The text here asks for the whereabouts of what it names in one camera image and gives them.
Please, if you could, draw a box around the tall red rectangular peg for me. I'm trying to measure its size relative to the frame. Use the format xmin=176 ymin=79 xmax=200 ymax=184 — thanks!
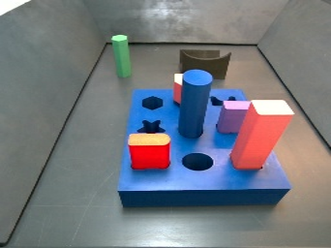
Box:
xmin=230 ymin=100 xmax=295 ymax=170

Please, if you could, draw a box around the green hexagon peg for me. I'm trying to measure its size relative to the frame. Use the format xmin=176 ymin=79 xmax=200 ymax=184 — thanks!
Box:
xmin=111 ymin=35 xmax=132 ymax=78

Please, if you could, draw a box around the red white-topped back peg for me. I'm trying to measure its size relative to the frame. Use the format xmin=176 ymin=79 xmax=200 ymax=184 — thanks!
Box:
xmin=174 ymin=74 xmax=183 ymax=104

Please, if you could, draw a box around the blue cylinder peg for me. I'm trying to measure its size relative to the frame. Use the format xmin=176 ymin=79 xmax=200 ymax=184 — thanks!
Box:
xmin=179 ymin=69 xmax=214 ymax=139

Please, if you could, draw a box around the purple square peg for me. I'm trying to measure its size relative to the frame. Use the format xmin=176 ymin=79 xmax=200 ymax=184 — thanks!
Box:
xmin=216 ymin=101 xmax=251 ymax=134

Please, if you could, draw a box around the blue shape sorter board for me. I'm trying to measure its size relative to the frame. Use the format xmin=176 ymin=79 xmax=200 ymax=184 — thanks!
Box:
xmin=118 ymin=89 xmax=291 ymax=207

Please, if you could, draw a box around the black curved holder stand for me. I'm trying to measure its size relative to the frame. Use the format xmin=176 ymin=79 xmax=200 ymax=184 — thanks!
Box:
xmin=180 ymin=49 xmax=231 ymax=79

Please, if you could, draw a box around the short red rounded peg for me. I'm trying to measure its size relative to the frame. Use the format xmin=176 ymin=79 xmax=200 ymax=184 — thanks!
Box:
xmin=128 ymin=133 xmax=171 ymax=170

